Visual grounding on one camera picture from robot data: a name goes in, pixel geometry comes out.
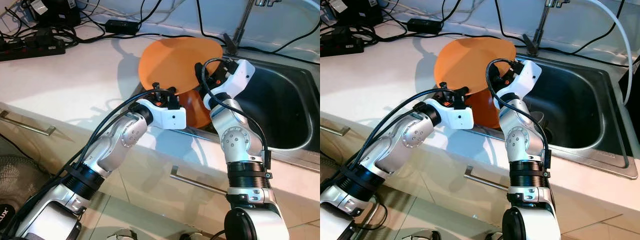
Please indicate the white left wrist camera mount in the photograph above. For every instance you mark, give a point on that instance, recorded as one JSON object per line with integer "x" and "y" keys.
{"x": 172, "y": 119}
{"x": 460, "y": 119}

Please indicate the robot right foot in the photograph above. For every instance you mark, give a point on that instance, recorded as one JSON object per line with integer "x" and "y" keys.
{"x": 192, "y": 236}
{"x": 492, "y": 236}

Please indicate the white cup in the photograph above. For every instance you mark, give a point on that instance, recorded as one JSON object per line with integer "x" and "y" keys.
{"x": 540, "y": 119}

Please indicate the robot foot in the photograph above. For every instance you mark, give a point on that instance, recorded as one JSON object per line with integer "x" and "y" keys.
{"x": 492, "y": 236}
{"x": 192, "y": 236}
{"x": 419, "y": 235}
{"x": 122, "y": 235}

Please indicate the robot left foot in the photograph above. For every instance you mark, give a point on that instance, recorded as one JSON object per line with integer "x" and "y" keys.
{"x": 419, "y": 235}
{"x": 122, "y": 235}

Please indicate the stainless steel kitchen sink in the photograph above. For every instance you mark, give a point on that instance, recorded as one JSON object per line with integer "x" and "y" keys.
{"x": 285, "y": 105}
{"x": 585, "y": 105}

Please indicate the orange plastic bowl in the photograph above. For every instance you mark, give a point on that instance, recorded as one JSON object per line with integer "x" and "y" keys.
{"x": 195, "y": 110}
{"x": 485, "y": 110}

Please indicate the black power adapter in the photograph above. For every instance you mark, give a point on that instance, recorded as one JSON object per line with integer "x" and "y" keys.
{"x": 121, "y": 27}
{"x": 425, "y": 26}

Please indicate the black power strip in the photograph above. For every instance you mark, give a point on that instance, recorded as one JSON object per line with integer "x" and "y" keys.
{"x": 35, "y": 50}
{"x": 342, "y": 46}

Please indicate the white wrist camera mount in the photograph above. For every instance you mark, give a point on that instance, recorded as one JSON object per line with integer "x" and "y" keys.
{"x": 242, "y": 75}
{"x": 529, "y": 75}
{"x": 172, "y": 119}
{"x": 460, "y": 119}

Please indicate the white kitchen cabinet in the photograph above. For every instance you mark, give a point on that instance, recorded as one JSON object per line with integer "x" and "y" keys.
{"x": 145, "y": 170}
{"x": 440, "y": 172}

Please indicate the black device with white label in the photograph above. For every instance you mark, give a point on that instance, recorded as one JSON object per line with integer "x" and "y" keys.
{"x": 360, "y": 14}
{"x": 57, "y": 15}

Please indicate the metal sink faucet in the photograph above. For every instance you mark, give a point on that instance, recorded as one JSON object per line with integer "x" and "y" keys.
{"x": 529, "y": 46}
{"x": 230, "y": 46}

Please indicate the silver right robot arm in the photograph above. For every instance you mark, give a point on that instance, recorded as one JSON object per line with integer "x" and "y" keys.
{"x": 235, "y": 145}
{"x": 522, "y": 145}

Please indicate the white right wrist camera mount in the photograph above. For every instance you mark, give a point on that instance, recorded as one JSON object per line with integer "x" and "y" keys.
{"x": 242, "y": 75}
{"x": 529, "y": 75}

